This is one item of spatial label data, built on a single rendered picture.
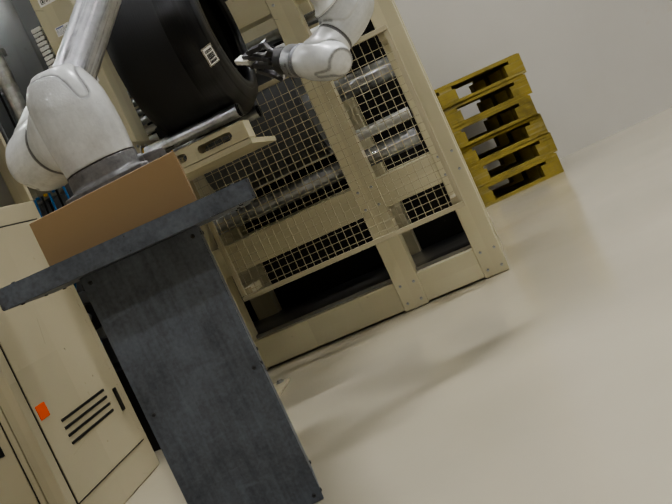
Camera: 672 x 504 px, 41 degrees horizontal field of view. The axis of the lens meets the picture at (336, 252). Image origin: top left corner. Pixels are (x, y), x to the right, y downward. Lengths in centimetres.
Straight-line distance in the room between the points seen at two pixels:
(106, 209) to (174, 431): 46
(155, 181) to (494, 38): 553
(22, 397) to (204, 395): 71
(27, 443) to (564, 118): 554
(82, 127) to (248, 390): 62
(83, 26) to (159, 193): 60
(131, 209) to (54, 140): 23
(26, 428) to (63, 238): 73
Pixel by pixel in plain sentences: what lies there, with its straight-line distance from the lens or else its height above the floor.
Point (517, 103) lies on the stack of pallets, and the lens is 604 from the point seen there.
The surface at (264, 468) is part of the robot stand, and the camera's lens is 185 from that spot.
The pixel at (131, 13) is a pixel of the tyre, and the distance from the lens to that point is 279.
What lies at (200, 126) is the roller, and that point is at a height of 90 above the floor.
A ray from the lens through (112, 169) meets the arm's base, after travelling 185.
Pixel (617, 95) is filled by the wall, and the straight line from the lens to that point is 740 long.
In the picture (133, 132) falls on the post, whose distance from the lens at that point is 300.
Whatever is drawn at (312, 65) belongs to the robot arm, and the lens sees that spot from 232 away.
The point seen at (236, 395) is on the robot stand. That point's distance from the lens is 181.
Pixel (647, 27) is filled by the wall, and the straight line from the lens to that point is 759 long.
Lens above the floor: 58
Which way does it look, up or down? 4 degrees down
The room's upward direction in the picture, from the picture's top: 24 degrees counter-clockwise
